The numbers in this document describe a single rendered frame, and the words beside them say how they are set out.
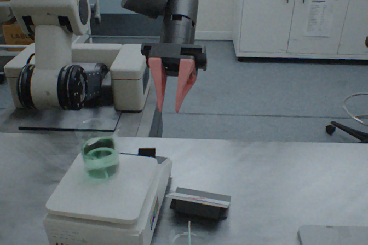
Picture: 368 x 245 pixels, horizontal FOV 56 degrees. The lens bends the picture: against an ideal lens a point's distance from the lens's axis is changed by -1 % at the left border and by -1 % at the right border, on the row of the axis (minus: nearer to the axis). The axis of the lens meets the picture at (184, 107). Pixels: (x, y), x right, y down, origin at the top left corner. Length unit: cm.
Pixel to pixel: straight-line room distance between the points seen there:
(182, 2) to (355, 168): 42
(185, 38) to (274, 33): 238
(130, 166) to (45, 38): 89
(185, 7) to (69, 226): 37
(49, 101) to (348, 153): 96
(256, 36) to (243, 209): 242
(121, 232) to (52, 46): 95
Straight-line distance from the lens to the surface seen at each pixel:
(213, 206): 53
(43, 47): 132
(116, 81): 147
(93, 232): 46
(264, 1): 284
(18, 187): 65
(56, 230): 49
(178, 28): 57
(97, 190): 47
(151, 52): 54
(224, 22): 345
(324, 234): 55
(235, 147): 68
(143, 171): 49
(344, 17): 303
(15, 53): 282
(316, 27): 299
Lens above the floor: 116
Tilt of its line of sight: 30 degrees down
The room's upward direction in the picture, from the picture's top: straight up
